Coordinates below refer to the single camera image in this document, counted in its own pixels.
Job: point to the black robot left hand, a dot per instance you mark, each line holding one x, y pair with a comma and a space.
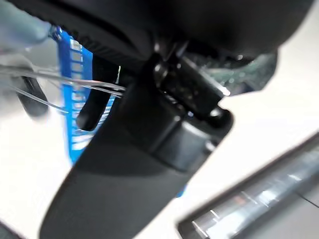
149, 149

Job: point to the silver robot left leg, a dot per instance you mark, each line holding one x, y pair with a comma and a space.
22, 25

